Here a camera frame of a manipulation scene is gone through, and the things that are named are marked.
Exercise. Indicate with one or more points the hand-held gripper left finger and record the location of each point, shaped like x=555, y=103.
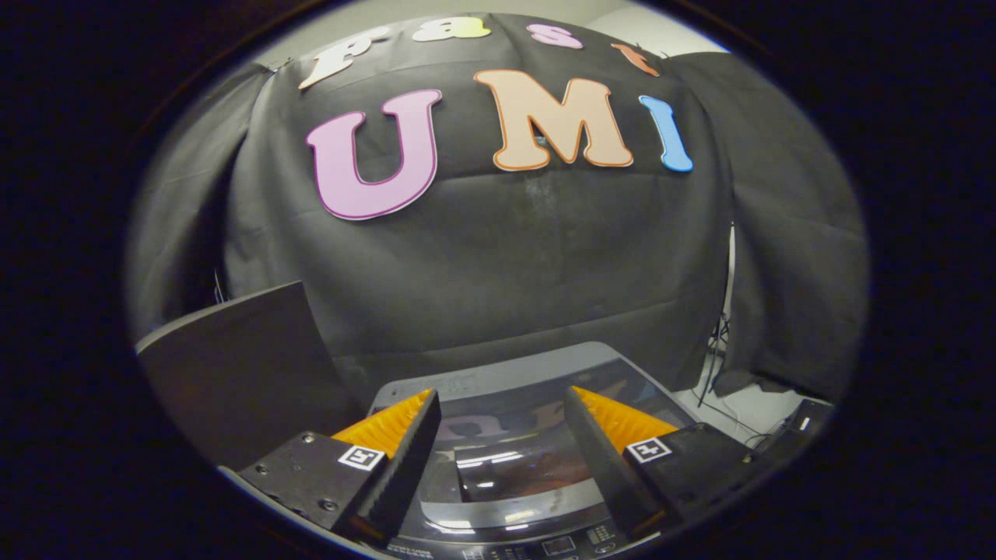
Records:
x=405, y=459

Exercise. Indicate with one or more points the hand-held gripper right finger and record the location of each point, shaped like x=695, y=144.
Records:
x=603, y=455

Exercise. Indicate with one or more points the grey washing machine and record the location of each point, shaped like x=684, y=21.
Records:
x=506, y=365

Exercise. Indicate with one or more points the grey cabinet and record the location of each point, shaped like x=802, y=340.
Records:
x=249, y=373

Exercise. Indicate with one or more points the black box on floor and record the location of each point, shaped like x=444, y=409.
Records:
x=805, y=424

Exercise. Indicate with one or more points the metal stand pole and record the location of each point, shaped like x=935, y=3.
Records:
x=218, y=288
x=727, y=280

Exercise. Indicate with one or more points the black backdrop cloth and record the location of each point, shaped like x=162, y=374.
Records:
x=506, y=257

